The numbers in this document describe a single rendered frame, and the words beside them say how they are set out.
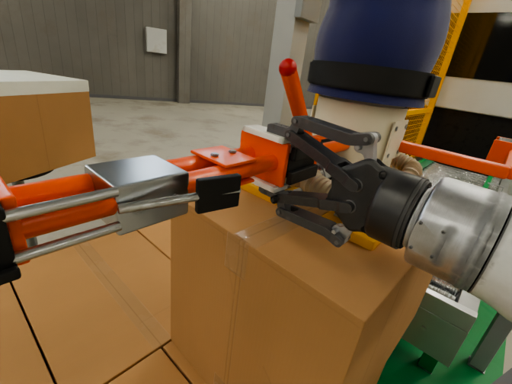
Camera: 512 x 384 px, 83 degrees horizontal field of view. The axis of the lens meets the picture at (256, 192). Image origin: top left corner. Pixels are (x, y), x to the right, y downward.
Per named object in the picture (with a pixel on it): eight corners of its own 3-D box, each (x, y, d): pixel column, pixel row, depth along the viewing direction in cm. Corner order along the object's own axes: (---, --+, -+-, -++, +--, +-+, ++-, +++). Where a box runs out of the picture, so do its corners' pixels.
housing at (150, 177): (154, 191, 33) (153, 152, 31) (190, 215, 29) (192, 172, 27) (87, 207, 28) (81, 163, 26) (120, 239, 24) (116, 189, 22)
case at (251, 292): (308, 252, 113) (330, 154, 97) (414, 315, 89) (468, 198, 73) (170, 339, 71) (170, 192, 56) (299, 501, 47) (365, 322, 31)
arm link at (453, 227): (458, 311, 23) (385, 273, 27) (473, 266, 30) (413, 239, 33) (512, 212, 20) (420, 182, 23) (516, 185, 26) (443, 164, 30)
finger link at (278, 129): (297, 142, 35) (302, 116, 33) (266, 132, 37) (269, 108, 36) (305, 141, 36) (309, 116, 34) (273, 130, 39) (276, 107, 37)
